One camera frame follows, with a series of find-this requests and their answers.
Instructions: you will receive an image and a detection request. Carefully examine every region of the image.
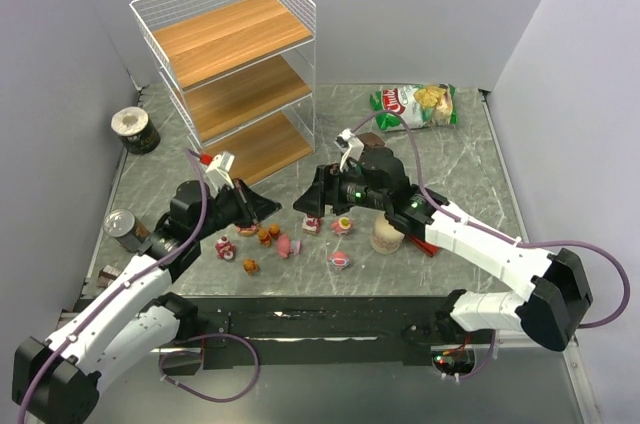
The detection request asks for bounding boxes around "pink bear green hat toy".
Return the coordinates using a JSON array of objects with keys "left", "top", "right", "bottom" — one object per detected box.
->
[{"left": 331, "top": 216, "right": 354, "bottom": 235}]

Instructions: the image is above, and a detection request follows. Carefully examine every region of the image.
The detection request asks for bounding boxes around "pink pig purple bow toy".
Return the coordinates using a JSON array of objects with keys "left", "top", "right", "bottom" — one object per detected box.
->
[{"left": 276, "top": 234, "right": 301, "bottom": 259}]

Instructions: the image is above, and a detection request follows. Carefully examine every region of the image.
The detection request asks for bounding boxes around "pink blue bear toy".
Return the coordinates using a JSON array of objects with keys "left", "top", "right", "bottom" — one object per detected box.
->
[{"left": 327, "top": 251, "right": 352, "bottom": 270}]

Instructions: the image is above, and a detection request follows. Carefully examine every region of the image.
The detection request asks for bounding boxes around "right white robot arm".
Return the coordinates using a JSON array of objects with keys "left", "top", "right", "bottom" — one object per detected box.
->
[{"left": 293, "top": 148, "right": 592, "bottom": 352}]

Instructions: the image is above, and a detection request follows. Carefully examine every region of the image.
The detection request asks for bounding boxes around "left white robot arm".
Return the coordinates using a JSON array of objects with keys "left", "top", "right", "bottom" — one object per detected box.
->
[{"left": 12, "top": 179, "right": 282, "bottom": 423}]

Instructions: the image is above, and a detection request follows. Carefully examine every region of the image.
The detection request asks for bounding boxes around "strawberry cake slice toy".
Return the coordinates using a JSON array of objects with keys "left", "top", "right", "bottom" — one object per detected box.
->
[{"left": 302, "top": 215, "right": 322, "bottom": 235}]

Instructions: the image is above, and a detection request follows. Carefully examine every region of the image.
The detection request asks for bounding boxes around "pink bear strawberry donut toy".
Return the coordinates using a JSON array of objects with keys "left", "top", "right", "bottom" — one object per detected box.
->
[{"left": 236, "top": 225, "right": 260, "bottom": 237}]

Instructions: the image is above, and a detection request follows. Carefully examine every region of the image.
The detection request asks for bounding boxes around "pink bear cake toy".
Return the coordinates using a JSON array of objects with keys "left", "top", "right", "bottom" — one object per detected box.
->
[{"left": 215, "top": 236, "right": 236, "bottom": 261}]

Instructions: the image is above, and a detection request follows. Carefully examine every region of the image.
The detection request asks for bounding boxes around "green wrapped brown roll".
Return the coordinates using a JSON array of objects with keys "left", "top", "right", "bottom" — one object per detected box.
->
[{"left": 357, "top": 132, "right": 386, "bottom": 150}]

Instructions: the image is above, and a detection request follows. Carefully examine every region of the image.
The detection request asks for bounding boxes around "small orange bear toy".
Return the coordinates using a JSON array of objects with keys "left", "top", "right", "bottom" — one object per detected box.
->
[{"left": 243, "top": 259, "right": 260, "bottom": 275}]

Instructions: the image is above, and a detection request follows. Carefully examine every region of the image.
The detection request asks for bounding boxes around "cream plastic cup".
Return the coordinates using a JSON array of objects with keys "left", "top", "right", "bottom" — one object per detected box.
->
[{"left": 370, "top": 213, "right": 405, "bottom": 255}]

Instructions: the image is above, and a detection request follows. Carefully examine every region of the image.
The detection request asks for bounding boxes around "red flat box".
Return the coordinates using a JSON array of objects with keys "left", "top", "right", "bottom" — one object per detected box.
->
[{"left": 407, "top": 236, "right": 440, "bottom": 258}]

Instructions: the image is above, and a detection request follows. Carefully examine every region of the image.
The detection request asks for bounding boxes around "green chips bag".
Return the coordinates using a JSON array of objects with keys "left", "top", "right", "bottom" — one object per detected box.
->
[{"left": 369, "top": 84, "right": 458, "bottom": 132}]

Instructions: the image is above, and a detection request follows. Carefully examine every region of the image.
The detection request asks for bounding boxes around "silver top drink can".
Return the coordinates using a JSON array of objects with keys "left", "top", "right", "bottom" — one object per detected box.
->
[{"left": 103, "top": 209, "right": 150, "bottom": 252}]

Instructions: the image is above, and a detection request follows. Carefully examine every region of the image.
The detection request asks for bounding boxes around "dark can white lid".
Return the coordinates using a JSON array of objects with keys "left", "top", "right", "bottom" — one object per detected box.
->
[{"left": 111, "top": 106, "right": 161, "bottom": 155}]

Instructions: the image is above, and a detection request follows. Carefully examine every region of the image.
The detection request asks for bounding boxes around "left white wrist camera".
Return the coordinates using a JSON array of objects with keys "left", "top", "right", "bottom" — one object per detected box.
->
[{"left": 199, "top": 151, "right": 235, "bottom": 192}]

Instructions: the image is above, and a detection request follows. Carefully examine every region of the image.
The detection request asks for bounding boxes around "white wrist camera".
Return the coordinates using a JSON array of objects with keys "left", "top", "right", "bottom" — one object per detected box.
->
[
  {"left": 199, "top": 151, "right": 235, "bottom": 192},
  {"left": 335, "top": 129, "right": 364, "bottom": 172}
]

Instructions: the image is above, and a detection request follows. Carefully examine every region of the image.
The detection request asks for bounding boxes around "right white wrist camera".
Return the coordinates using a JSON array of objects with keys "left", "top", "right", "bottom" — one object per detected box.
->
[{"left": 335, "top": 129, "right": 364, "bottom": 172}]

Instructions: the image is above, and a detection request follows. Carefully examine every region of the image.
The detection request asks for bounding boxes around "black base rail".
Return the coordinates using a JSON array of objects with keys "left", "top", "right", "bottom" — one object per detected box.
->
[{"left": 74, "top": 296, "right": 551, "bottom": 370}]

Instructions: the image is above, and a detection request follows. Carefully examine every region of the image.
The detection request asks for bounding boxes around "white wire wooden shelf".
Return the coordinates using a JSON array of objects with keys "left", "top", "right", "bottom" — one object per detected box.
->
[{"left": 130, "top": 0, "right": 317, "bottom": 184}]

